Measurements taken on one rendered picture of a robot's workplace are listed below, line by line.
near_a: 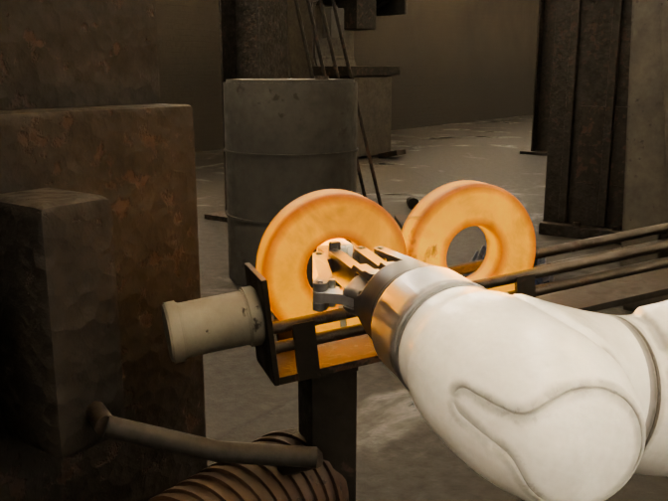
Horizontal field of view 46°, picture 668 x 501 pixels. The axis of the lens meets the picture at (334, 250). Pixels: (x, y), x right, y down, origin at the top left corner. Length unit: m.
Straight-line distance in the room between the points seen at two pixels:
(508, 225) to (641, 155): 2.23
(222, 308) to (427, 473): 1.21
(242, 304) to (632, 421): 0.42
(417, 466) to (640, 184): 1.56
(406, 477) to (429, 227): 1.14
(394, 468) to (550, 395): 1.50
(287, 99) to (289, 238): 2.44
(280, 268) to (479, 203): 0.22
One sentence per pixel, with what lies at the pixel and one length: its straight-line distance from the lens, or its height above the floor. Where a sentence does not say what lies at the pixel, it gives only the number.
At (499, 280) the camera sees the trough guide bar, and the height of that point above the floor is 0.70.
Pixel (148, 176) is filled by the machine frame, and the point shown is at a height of 0.79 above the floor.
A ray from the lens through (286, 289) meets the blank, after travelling 0.76.
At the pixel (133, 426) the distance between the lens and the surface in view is 0.74.
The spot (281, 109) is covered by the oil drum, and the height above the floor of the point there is 0.76.
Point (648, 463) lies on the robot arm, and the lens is 0.55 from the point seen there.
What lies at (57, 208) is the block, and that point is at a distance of 0.71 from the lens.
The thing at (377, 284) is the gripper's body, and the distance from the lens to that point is 0.60.
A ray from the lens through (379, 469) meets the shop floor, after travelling 1.90.
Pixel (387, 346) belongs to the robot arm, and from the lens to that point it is 0.56.
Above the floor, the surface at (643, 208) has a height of 0.42.
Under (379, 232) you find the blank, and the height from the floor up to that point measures 0.75.
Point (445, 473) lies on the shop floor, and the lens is 1.90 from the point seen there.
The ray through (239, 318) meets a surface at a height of 0.68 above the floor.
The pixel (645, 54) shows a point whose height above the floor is 0.97.
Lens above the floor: 0.91
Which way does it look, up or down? 13 degrees down
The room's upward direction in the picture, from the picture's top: straight up
